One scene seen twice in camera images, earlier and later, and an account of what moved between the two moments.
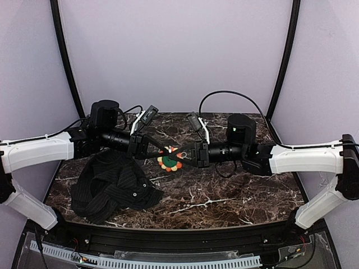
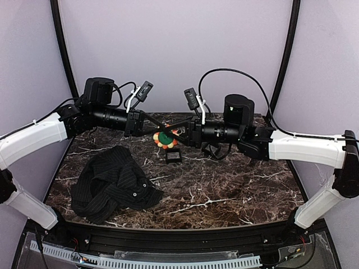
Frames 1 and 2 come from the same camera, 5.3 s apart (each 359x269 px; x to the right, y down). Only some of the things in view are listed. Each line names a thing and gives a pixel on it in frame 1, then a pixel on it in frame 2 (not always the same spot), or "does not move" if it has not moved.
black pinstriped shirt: (106, 179) does not move
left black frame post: (63, 52) does not move
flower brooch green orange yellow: (165, 162) → (165, 140)
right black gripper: (202, 154) → (194, 131)
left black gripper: (137, 146) → (135, 123)
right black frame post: (294, 28) does not move
